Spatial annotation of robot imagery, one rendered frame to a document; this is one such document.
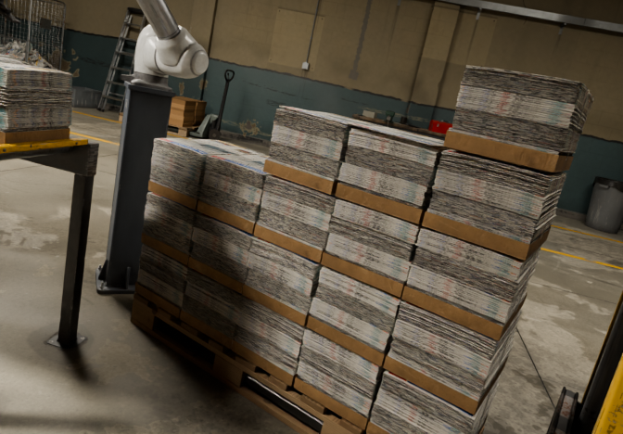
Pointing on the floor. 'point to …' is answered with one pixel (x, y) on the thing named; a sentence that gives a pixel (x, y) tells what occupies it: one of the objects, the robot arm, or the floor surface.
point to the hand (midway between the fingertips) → (3, 38)
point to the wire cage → (23, 51)
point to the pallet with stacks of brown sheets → (186, 115)
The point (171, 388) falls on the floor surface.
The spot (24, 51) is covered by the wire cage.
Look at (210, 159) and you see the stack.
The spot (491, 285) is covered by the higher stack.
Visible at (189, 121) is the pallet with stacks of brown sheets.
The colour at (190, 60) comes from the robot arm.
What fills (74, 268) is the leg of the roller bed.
